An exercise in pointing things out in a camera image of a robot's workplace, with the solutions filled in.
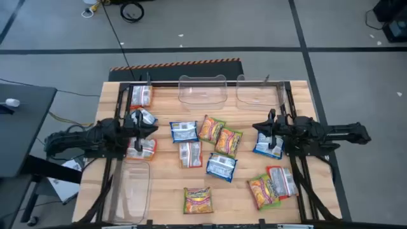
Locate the orange Maruchan ramen pack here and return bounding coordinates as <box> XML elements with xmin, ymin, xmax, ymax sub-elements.
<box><xmin>130</xmin><ymin>85</ymin><xmax>153</xmax><ymax>109</ymax></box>
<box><xmin>126</xmin><ymin>137</ymin><xmax>158</xmax><ymax>162</ymax></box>
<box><xmin>266</xmin><ymin>165</ymin><xmax>300</xmax><ymax>200</ymax></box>
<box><xmin>178</xmin><ymin>141</ymin><xmax>204</xmax><ymax>169</ymax></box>

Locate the green Maruchan ramen pack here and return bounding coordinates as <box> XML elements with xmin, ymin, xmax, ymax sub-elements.
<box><xmin>247</xmin><ymin>173</ymin><xmax>281</xmax><ymax>211</ymax></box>
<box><xmin>183</xmin><ymin>186</ymin><xmax>214</xmax><ymax>214</ymax></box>
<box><xmin>214</xmin><ymin>127</ymin><xmax>244</xmax><ymax>159</ymax></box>

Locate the dark grey desk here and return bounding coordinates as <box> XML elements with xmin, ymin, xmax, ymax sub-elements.
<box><xmin>0</xmin><ymin>83</ymin><xmax>58</xmax><ymax>229</ymax></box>

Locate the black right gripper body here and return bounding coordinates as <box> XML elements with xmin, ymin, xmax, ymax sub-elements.
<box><xmin>268</xmin><ymin>109</ymin><xmax>289</xmax><ymax>150</ymax></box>

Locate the black equipment box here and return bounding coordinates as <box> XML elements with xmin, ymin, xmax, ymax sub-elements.
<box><xmin>382</xmin><ymin>18</ymin><xmax>407</xmax><ymax>44</ymax></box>
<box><xmin>372</xmin><ymin>0</ymin><xmax>407</xmax><ymax>23</ymax></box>

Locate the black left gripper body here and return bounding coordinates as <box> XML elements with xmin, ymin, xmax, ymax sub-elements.
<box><xmin>123</xmin><ymin>111</ymin><xmax>144</xmax><ymax>153</ymax></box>

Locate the blue Maruchan ramen pack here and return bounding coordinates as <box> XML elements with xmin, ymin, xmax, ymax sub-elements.
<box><xmin>205</xmin><ymin>152</ymin><xmax>238</xmax><ymax>183</ymax></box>
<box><xmin>130</xmin><ymin>108</ymin><xmax>159</xmax><ymax>127</ymax></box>
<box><xmin>169</xmin><ymin>120</ymin><xmax>200</xmax><ymax>144</ymax></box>
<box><xmin>252</xmin><ymin>130</ymin><xmax>285</xmax><ymax>160</ymax></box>

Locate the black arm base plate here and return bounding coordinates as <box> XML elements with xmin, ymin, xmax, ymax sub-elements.
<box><xmin>83</xmin><ymin>148</ymin><xmax>128</xmax><ymax>160</ymax></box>
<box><xmin>284</xmin><ymin>139</ymin><xmax>341</xmax><ymax>157</ymax></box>

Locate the coiled black cable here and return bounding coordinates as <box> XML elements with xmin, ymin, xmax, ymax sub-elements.
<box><xmin>119</xmin><ymin>1</ymin><xmax>146</xmax><ymax>24</ymax></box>

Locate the long black floor cable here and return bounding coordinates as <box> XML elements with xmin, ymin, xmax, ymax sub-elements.
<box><xmin>100</xmin><ymin>0</ymin><xmax>137</xmax><ymax>81</ymax></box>

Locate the clear plastic bin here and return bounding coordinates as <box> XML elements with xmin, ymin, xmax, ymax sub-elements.
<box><xmin>235</xmin><ymin>74</ymin><xmax>286</xmax><ymax>111</ymax></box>
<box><xmin>106</xmin><ymin>158</ymin><xmax>153</xmax><ymax>225</ymax></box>
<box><xmin>177</xmin><ymin>74</ymin><xmax>228</xmax><ymax>106</ymax></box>

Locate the yellow-pink snack packet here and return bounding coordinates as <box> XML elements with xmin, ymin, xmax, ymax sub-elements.
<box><xmin>197</xmin><ymin>114</ymin><xmax>226</xmax><ymax>144</ymax></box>

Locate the thin black equipment cable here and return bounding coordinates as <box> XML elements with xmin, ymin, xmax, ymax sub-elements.
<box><xmin>364</xmin><ymin>8</ymin><xmax>384</xmax><ymax>31</ymax></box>

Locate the white paper sheet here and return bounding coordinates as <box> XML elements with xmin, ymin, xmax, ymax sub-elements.
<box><xmin>47</xmin><ymin>158</ymin><xmax>84</xmax><ymax>203</ymax></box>

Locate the black hazard-striped floor mat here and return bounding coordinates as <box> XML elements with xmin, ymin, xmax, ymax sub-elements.
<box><xmin>108</xmin><ymin>57</ymin><xmax>245</xmax><ymax>82</ymax></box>

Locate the yellow cable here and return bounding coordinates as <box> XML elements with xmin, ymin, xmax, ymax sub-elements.
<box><xmin>47</xmin><ymin>111</ymin><xmax>95</xmax><ymax>127</ymax></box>

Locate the black desk leg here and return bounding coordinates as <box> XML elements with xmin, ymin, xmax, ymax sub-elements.
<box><xmin>20</xmin><ymin>155</ymin><xmax>83</xmax><ymax>227</ymax></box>

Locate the white and yellow plug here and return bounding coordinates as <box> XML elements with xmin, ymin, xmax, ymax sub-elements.
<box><xmin>81</xmin><ymin>0</ymin><xmax>102</xmax><ymax>18</ymax></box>

